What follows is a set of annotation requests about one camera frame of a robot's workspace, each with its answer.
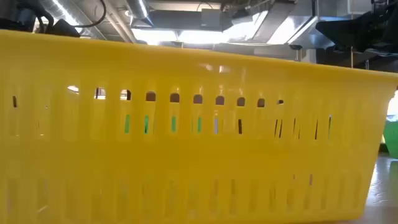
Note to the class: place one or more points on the yellow plastic basket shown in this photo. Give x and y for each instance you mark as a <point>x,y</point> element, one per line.
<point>199,161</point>

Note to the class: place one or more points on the green plastic basket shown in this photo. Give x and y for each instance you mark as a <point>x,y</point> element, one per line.
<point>392,140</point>

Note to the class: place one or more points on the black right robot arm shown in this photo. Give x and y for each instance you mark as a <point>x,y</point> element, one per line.
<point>357,31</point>

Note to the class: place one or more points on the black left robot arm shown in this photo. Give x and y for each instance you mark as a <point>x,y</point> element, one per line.
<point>62,29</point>

